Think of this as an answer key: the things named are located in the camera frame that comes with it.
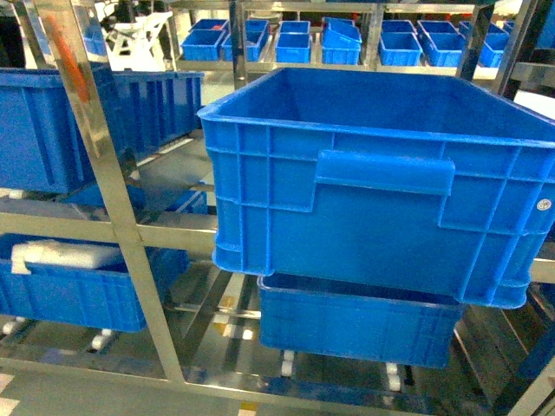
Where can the blue crate lower right shelf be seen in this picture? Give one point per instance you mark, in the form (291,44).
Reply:
(356,321)

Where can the blue crate lower left shelf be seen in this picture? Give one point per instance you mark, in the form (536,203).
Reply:
(101,298)

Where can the stainless steel shelf rack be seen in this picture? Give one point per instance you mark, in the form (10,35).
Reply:
(203,322)

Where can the large blue crate on shelf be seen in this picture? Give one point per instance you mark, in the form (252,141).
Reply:
(426,183)

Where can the long blue crate upper shelf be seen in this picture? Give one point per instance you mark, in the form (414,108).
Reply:
(41,146)

